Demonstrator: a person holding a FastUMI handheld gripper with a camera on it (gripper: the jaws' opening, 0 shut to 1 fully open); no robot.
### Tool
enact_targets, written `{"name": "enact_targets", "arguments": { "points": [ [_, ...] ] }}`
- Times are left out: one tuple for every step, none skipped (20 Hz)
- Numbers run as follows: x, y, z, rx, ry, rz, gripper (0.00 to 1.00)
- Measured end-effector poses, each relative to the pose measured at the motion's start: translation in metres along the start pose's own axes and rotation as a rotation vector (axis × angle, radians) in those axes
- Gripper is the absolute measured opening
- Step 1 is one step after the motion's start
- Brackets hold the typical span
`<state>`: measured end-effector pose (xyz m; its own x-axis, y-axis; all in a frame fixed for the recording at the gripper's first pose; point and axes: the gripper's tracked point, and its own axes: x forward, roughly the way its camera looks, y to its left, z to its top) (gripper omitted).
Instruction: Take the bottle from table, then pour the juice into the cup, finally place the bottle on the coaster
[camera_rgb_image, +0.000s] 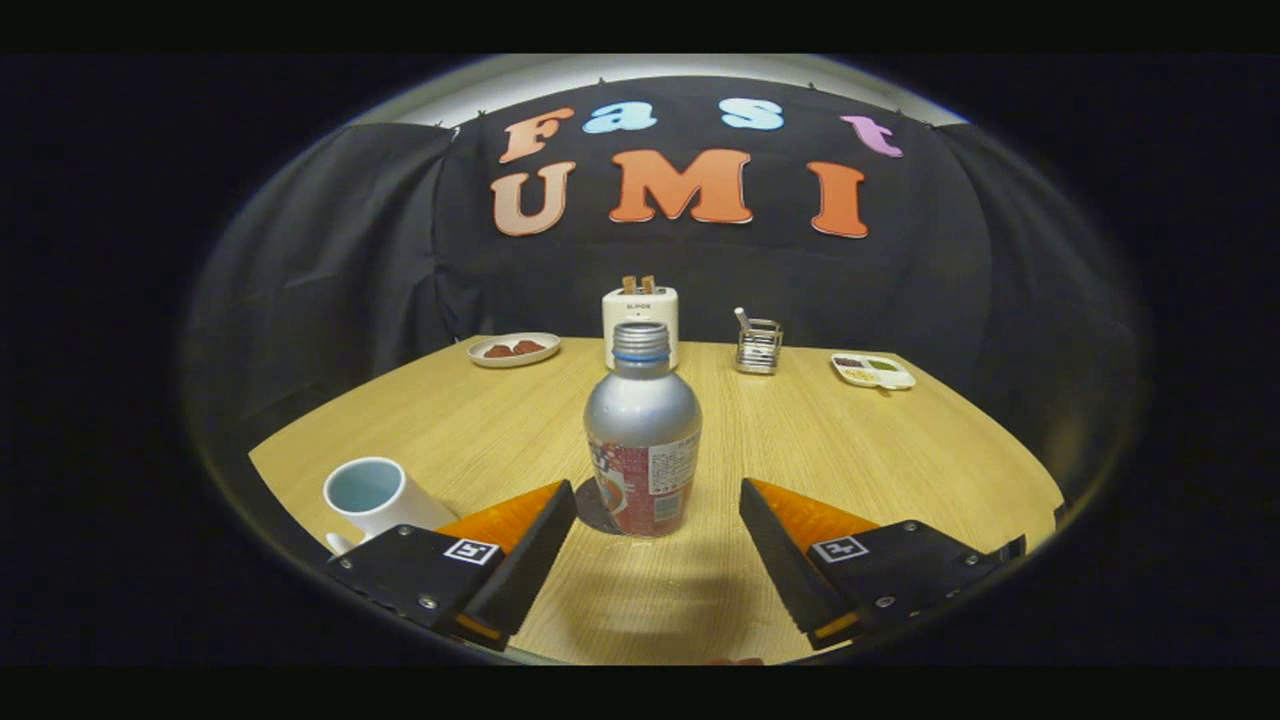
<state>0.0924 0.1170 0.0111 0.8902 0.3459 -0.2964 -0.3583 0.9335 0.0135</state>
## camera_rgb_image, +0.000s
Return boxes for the white divided sauce tray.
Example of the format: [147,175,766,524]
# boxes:
[831,352,917,392]

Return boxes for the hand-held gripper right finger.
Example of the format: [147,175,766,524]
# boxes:
[738,478,1028,651]

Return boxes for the white cup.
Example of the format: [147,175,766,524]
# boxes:
[322,456,459,556]

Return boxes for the wire mesh utensil holder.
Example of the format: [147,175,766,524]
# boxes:
[736,318,784,376]

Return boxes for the wooden table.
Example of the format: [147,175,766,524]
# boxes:
[248,338,1066,666]

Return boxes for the black backdrop cloth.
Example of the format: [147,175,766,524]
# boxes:
[185,75,1141,501]

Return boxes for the white toaster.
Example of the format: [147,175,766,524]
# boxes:
[602,286,680,371]

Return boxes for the white plate with red food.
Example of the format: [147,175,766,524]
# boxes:
[467,332,562,369]

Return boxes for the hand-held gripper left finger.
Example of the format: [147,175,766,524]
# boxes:
[325,480,579,653]

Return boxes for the dark round coaster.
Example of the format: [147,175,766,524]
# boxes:
[574,478,626,536]

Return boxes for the silver juice bottle red label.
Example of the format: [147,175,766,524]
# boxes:
[583,321,703,539]

